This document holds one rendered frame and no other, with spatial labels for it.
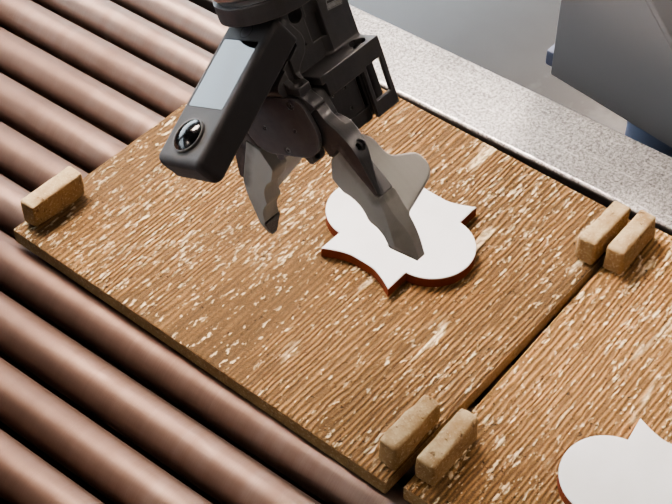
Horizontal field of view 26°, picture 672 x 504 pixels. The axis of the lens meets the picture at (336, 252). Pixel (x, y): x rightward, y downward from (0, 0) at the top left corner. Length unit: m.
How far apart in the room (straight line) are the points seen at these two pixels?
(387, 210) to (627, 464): 0.28
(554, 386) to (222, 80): 0.38
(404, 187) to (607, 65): 0.51
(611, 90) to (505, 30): 1.52
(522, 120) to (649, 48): 0.14
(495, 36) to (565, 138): 1.60
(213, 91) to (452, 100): 0.49
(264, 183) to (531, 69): 1.88
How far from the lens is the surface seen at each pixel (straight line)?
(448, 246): 1.23
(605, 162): 1.37
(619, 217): 1.25
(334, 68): 0.98
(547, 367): 1.17
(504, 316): 1.19
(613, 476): 1.10
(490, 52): 2.93
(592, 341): 1.19
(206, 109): 0.95
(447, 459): 1.08
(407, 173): 1.00
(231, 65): 0.96
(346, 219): 1.25
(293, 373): 1.15
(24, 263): 1.28
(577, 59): 1.49
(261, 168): 1.04
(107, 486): 1.13
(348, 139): 0.96
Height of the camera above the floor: 1.84
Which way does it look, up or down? 47 degrees down
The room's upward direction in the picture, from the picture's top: straight up
